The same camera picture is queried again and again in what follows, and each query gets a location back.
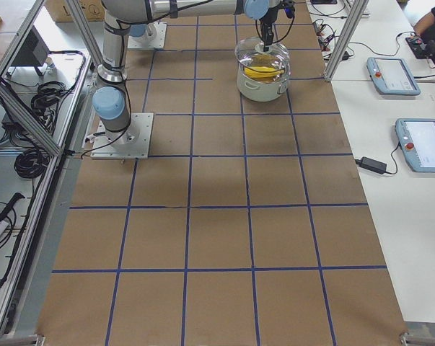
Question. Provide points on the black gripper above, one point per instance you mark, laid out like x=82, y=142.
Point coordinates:
x=265, y=26

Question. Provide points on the glass pot lid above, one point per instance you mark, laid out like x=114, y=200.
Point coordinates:
x=249, y=52

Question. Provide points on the yellow corn cob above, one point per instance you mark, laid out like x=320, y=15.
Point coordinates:
x=259, y=72

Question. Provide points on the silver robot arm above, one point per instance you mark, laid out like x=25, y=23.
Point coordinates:
x=139, y=22
x=145, y=32

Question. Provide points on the pale green steel pot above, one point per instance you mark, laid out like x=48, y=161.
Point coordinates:
x=261, y=91

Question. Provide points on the far blue teach pendant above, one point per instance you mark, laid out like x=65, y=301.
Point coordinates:
x=392, y=76

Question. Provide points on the blue teach pendant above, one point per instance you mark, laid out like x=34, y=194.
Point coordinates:
x=417, y=140
x=392, y=76

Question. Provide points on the black power adapter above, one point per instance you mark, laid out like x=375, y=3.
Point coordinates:
x=372, y=165

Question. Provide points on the near blue teach pendant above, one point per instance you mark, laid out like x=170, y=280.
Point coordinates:
x=417, y=140

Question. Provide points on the brown paper table mat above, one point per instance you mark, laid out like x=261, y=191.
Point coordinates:
x=246, y=225

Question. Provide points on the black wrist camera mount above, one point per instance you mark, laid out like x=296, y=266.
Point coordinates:
x=289, y=8

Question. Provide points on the aluminium frame post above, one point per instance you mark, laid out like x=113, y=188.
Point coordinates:
x=346, y=33

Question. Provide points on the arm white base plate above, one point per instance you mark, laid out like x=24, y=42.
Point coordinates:
x=133, y=144
x=156, y=44

